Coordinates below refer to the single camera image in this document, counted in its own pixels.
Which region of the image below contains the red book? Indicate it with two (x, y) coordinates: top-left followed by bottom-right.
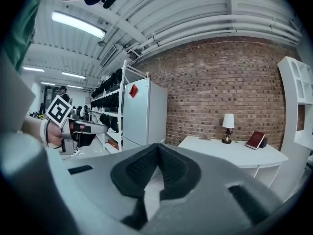
(245, 131), (266, 151)

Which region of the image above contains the white metal shelf rack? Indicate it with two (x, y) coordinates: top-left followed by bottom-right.
(89, 59), (150, 155)

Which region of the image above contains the white cubby shelf unit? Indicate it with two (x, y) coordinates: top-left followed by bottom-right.
(277, 56), (313, 202)

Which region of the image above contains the person's green shirt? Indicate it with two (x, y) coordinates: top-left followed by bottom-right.
(3, 0), (51, 72)

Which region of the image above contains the row of black bags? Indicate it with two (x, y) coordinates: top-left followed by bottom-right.
(90, 68), (124, 134)

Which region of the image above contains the white wrist strap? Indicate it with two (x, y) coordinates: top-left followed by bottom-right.
(40, 118), (50, 147)

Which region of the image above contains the white refrigerator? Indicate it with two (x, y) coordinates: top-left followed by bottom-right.
(121, 78), (169, 152)

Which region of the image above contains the red diamond sticker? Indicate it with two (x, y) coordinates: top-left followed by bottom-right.
(129, 84), (139, 99)

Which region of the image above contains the person's left forearm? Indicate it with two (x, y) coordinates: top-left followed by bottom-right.
(21, 115), (63, 148)

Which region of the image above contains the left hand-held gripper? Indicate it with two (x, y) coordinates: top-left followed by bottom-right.
(45, 94), (109, 156)

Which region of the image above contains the table lamp with white shade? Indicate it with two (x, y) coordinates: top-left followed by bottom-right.
(221, 113), (235, 144)

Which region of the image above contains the ceiling air vent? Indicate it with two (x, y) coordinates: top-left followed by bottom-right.
(98, 44), (117, 69)

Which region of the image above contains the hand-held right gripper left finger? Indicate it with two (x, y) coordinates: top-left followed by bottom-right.
(110, 143), (160, 231)

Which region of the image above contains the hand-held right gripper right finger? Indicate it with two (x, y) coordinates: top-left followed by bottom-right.
(157, 143), (202, 202)

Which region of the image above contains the white desk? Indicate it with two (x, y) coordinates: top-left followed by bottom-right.
(177, 134), (290, 188)

